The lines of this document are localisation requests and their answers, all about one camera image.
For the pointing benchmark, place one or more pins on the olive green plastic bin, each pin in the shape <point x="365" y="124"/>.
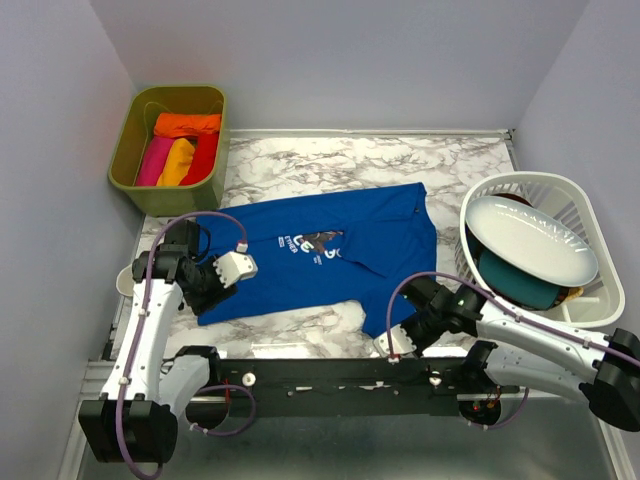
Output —
<point x="136" y="135"/>

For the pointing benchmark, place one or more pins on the teal round plate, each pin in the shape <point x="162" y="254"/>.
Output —
<point x="517" y="286"/>

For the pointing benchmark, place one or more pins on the pink rolled t shirt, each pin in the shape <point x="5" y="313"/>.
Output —
<point x="153" y="161"/>

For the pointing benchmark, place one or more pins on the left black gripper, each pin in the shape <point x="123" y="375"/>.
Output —
<point x="201" y="304"/>

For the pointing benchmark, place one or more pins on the yellow rolled t shirt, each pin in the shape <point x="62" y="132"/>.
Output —
<point x="178" y="163"/>

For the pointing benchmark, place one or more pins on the white plastic laundry basket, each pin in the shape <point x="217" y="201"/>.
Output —
<point x="603" y="299"/>

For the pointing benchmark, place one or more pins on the aluminium frame rail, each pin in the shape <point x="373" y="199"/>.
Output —
<point x="510" y="369"/>

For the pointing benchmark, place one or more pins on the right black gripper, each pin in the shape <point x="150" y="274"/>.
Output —
<point x="419" y="344"/>

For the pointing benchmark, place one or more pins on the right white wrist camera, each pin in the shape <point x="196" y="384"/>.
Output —
<point x="395" y="345"/>

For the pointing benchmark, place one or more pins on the orange rolled t shirt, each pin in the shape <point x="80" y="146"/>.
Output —
<point x="172" y="125"/>

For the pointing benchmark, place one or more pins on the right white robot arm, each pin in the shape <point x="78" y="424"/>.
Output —
<point x="598" y="368"/>

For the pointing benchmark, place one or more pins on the dark brown bowl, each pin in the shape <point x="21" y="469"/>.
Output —
<point x="513" y="197"/>

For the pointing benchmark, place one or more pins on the white round plate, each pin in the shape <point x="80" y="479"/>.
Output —
<point x="531" y="241"/>

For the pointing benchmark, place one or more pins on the red rolled t shirt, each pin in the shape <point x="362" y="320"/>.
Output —
<point x="204" y="159"/>

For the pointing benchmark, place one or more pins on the blue printed t shirt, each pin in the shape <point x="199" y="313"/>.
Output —
<point x="324" y="249"/>

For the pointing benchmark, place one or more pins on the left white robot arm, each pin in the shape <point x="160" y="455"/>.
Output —
<point x="134" y="419"/>

